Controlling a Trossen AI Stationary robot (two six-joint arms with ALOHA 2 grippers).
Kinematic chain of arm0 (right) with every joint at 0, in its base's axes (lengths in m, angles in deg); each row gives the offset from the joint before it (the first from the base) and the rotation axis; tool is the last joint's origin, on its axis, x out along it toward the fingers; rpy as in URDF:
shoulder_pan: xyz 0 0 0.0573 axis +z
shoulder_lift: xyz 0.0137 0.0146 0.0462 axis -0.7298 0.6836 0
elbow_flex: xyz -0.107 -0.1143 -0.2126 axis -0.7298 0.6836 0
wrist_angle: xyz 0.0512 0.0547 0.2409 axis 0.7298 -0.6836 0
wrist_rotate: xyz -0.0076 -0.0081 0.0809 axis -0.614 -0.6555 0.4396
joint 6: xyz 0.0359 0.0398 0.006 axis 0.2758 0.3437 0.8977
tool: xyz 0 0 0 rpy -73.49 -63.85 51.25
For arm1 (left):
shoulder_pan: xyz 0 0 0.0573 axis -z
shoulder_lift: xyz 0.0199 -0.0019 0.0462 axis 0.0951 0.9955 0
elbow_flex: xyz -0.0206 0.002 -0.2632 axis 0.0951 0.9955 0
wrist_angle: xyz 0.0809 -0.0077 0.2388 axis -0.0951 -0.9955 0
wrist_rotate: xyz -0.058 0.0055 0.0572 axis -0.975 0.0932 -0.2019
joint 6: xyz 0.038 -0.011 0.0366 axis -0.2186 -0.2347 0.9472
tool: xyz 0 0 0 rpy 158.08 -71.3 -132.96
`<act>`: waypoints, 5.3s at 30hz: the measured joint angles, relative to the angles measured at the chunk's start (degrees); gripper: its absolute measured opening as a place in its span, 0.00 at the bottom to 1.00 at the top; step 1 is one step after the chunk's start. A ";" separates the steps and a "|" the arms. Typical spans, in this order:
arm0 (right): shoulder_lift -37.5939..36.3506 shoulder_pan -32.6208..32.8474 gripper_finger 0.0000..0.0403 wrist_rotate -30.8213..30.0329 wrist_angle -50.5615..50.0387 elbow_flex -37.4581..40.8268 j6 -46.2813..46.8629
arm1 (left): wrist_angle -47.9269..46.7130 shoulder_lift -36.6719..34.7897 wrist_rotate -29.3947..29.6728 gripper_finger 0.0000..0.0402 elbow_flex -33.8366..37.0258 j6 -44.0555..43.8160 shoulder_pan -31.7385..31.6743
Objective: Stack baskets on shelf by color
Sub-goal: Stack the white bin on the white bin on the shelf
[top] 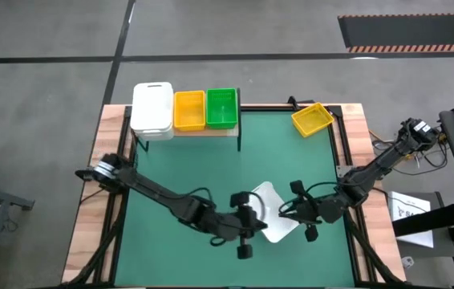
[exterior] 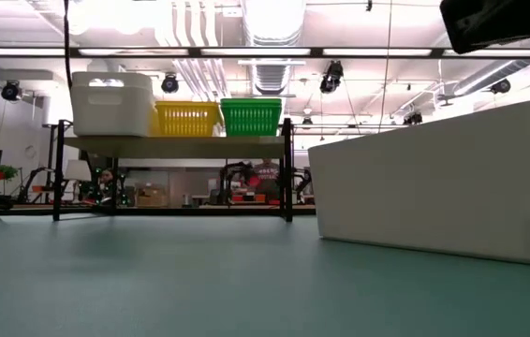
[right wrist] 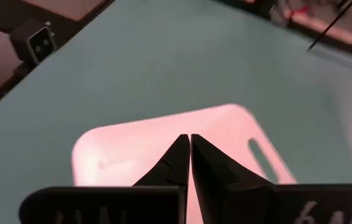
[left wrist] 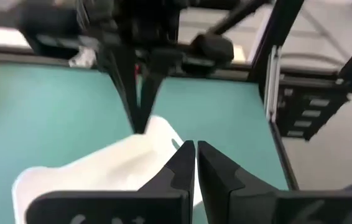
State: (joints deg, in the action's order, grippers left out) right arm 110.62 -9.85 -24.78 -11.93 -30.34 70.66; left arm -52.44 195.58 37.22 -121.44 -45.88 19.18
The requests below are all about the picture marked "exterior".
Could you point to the white plastic bin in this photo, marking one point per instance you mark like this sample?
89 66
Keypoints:
110 117
82 77
433 187

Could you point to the green plastic basket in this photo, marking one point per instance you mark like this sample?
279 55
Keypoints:
251 126
251 106
251 100

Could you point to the yellow plastic basket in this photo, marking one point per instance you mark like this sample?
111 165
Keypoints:
185 103
185 124

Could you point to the black background robot arm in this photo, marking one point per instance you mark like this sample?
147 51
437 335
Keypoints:
303 182
227 175

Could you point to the black ceiling spotlight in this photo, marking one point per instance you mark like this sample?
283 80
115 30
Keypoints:
500 85
331 77
12 90
170 83
412 118

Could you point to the person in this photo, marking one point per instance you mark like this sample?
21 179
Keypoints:
106 178
267 178

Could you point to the black overhead light bar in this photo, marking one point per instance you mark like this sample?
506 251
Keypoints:
195 52

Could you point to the cardboard box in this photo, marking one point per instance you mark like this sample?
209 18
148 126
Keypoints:
151 196

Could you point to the green table mat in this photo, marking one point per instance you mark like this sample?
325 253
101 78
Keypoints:
152 281

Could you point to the white lamp shade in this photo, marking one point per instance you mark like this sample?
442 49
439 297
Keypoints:
78 171

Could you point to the green plant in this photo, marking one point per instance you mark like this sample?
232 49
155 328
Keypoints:
5 171

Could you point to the silver ceiling duct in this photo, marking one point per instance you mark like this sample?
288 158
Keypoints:
272 28

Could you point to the black aluminium table frame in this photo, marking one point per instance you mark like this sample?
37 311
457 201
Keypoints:
176 210

